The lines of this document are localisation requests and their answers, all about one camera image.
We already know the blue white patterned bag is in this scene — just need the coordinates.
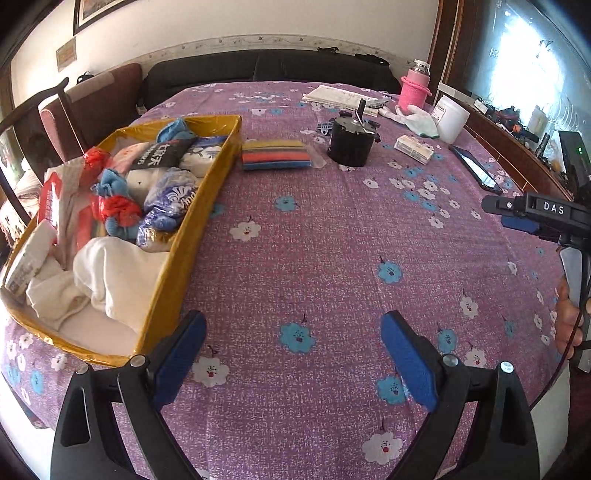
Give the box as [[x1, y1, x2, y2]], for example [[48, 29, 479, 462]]
[[136, 167, 199, 252]]

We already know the small white box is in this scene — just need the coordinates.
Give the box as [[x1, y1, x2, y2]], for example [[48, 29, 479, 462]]
[[394, 135, 435, 164]]

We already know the patterned glass panel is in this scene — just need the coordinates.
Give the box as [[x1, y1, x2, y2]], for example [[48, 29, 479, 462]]
[[462, 0, 591, 153]]

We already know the black smartphone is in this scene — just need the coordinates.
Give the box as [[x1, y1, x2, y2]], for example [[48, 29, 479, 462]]
[[449, 144, 504, 192]]

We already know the dark wooden chair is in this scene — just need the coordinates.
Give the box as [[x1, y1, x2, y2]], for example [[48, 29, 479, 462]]
[[0, 78, 70, 222]]

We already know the black electronic device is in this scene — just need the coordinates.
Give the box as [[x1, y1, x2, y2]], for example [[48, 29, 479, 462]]
[[558, 130, 591, 197]]

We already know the black motor with handle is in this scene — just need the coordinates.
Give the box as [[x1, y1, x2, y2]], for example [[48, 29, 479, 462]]
[[327, 99, 382, 168]]

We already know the blue cloth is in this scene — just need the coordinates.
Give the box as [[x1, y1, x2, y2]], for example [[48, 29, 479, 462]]
[[156, 117, 197, 144]]

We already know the red plastic bag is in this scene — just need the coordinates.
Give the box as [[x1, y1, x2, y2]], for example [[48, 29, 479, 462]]
[[90, 194, 144, 232]]

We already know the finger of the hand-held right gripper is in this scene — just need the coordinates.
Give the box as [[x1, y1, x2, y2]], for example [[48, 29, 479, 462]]
[[481, 194, 543, 234]]

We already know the black sofa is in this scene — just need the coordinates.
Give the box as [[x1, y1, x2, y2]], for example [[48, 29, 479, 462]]
[[141, 49, 402, 108]]

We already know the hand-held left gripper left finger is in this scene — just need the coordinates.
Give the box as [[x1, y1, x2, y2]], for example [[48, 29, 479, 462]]
[[50, 310, 208, 480]]

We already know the stack of papers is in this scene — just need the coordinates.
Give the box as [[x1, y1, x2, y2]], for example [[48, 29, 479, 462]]
[[302, 84, 386, 109]]

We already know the white plastic jar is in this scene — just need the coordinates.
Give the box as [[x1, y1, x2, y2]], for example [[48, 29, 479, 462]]
[[434, 95, 471, 144]]

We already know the person's right hand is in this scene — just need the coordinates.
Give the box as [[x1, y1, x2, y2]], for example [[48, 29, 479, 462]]
[[554, 279, 585, 361]]

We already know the blue wet wipes pack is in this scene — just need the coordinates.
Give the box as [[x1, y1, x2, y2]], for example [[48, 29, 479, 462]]
[[191, 135, 229, 158]]

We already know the blue sock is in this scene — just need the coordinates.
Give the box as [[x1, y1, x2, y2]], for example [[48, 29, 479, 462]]
[[95, 168, 132, 199]]

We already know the wall plaque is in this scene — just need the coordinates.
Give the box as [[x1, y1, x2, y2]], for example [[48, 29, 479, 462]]
[[56, 37, 77, 72]]

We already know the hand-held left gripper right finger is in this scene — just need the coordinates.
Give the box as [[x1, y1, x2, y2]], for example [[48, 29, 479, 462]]
[[380, 310, 541, 480]]

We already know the purple floral tablecloth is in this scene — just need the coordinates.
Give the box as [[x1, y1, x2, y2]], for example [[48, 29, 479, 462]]
[[0, 80, 573, 480]]

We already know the pink packet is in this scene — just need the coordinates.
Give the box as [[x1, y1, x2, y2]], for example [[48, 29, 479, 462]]
[[108, 142, 151, 171]]

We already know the pink sleeved bottle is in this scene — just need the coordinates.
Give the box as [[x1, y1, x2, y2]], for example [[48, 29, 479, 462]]
[[398, 59, 432, 114]]

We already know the large white cloth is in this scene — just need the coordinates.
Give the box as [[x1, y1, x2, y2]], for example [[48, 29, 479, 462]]
[[74, 237, 176, 333]]

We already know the framed picture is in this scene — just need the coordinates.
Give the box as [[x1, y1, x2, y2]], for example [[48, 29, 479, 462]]
[[74, 0, 139, 35]]

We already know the wooden cabinet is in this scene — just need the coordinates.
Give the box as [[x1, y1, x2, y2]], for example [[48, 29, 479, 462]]
[[436, 83, 591, 204]]

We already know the small white cloth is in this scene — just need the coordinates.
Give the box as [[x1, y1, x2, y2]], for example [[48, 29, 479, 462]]
[[25, 270, 90, 324]]

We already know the white floral tissue pack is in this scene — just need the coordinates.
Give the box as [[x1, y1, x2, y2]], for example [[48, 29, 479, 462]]
[[179, 150, 218, 178]]

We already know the white glove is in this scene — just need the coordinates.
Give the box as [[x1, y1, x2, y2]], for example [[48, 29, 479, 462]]
[[379, 104, 439, 138]]

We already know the coloured cloth pack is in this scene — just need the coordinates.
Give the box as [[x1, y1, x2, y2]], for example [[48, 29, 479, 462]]
[[241, 138, 324, 172]]

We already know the yellow cardboard box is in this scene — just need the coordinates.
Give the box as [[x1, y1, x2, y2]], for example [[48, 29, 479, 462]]
[[0, 114, 243, 369]]

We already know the black label white packet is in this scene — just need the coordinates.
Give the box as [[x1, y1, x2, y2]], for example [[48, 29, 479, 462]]
[[127, 137, 195, 172]]

